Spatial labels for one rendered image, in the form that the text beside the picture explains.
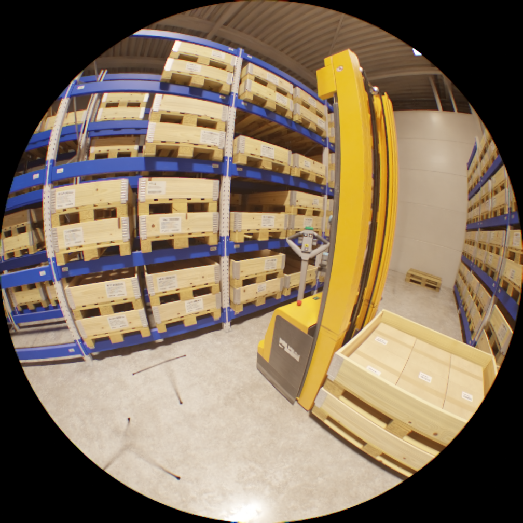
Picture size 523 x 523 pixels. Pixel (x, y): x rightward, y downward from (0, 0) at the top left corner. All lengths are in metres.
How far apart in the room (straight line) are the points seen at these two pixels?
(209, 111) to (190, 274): 1.74
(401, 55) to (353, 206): 7.83
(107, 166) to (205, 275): 1.51
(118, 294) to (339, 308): 1.83
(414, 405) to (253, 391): 1.35
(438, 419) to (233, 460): 1.28
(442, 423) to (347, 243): 1.11
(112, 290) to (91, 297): 0.25
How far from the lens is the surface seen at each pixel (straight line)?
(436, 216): 6.95
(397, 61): 8.63
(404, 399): 1.09
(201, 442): 1.65
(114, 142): 3.26
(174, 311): 2.07
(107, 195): 1.81
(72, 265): 2.02
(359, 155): 0.97
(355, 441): 1.58
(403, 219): 7.02
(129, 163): 1.90
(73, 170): 2.01
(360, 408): 1.31
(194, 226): 1.86
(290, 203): 2.64
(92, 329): 2.18
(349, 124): 1.06
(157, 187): 1.80
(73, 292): 2.04
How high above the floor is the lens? 1.55
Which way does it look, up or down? 16 degrees down
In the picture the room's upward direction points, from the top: 3 degrees clockwise
